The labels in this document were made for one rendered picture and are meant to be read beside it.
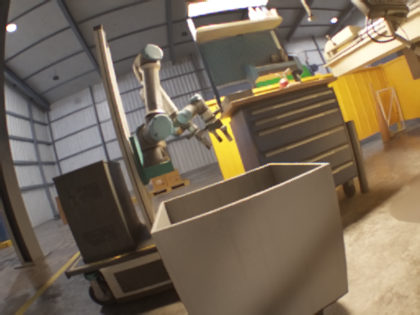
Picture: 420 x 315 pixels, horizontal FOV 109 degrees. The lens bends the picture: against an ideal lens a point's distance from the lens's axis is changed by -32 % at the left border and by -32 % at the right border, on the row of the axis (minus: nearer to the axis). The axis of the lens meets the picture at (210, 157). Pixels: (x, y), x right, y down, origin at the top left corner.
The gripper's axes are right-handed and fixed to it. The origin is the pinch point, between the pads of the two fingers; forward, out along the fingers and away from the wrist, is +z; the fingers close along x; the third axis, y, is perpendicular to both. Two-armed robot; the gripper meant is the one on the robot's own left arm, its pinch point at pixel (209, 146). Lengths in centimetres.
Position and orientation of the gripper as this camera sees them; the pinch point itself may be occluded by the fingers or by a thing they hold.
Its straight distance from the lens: 172.7
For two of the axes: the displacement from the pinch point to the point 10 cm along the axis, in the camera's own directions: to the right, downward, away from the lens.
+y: 7.3, -6.6, 1.4
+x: -0.7, 1.3, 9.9
